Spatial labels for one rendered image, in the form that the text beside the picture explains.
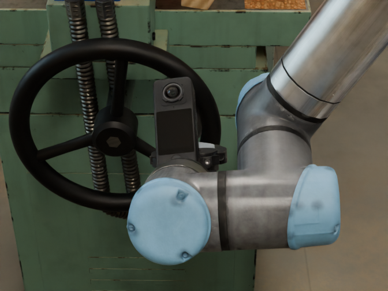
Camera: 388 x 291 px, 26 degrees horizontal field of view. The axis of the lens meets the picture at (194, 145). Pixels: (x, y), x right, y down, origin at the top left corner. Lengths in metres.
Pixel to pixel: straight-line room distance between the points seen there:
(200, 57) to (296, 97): 0.48
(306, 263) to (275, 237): 1.34
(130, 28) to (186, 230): 0.47
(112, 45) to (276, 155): 0.35
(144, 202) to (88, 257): 0.83
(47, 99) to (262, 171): 0.64
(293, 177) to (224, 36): 0.53
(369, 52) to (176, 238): 0.25
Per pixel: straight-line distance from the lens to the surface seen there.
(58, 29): 1.17
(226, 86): 1.32
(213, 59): 1.29
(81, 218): 1.50
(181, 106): 0.94
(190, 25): 1.26
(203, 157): 0.95
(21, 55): 1.32
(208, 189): 0.76
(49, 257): 1.58
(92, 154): 1.25
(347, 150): 2.47
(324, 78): 0.82
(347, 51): 0.80
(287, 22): 1.26
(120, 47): 1.07
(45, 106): 1.36
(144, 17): 1.15
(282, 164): 0.78
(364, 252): 2.16
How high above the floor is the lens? 1.50
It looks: 38 degrees down
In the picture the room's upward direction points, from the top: straight up
